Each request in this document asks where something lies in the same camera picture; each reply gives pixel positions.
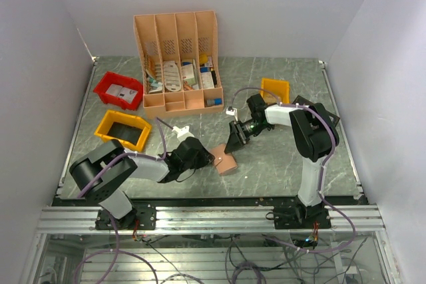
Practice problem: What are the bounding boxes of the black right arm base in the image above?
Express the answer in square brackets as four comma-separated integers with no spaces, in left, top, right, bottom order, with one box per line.
[265,205,331,229]

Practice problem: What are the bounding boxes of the blue grey cylinder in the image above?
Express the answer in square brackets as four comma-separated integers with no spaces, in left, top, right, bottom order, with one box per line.
[205,98,222,107]

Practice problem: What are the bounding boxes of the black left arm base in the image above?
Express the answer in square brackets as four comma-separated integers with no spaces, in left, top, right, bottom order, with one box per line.
[95,204,157,231]

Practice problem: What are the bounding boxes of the yellow bin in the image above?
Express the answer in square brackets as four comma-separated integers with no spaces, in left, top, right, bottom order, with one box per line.
[94,110,152,152]
[260,78,290,104]

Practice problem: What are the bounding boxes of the red plastic bin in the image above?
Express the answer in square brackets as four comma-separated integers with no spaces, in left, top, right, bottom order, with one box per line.
[93,72,144,110]

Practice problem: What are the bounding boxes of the yellow bin right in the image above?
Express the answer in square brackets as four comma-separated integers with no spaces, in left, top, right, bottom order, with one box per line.
[260,78,290,104]

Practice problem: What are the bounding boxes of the yellow bin left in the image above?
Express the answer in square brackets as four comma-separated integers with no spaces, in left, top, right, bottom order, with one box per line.
[94,110,152,152]

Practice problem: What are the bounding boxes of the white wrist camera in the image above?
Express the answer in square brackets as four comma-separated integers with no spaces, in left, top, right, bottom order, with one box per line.
[172,126,192,140]
[225,106,238,121]

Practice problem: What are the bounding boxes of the white box in organizer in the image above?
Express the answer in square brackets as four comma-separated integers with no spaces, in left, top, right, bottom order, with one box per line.
[181,63,198,86]

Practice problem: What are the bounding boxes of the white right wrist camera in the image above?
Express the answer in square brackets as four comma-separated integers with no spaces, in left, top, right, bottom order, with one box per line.
[225,106,238,121]

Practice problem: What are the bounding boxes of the black book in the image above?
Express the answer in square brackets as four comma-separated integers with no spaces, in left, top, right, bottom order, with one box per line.
[292,95,340,129]

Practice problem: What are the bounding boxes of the peach plastic desk organizer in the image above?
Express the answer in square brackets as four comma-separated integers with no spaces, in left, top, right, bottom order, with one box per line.
[133,11,224,118]

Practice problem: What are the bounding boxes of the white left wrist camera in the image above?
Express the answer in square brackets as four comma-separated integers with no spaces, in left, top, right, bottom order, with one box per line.
[172,126,192,140]

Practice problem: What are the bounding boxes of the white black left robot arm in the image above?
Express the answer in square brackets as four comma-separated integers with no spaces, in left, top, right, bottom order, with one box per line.
[69,137,215,229]

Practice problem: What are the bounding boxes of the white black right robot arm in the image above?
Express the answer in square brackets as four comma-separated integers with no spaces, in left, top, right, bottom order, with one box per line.
[224,94,339,228]

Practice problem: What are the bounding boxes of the card in yellow bin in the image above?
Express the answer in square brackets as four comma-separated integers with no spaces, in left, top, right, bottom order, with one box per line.
[263,93,281,104]

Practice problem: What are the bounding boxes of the white oval perforated board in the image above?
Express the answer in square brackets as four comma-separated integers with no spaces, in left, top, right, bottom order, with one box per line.
[163,61,182,92]

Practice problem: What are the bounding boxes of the pink leather card holder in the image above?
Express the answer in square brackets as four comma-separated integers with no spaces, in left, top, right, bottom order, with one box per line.
[210,144,238,176]

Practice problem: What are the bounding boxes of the cards in red bin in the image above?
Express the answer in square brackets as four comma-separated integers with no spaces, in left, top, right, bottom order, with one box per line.
[106,84,138,103]

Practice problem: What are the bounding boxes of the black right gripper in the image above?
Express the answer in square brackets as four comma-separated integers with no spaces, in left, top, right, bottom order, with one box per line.
[224,118,268,154]

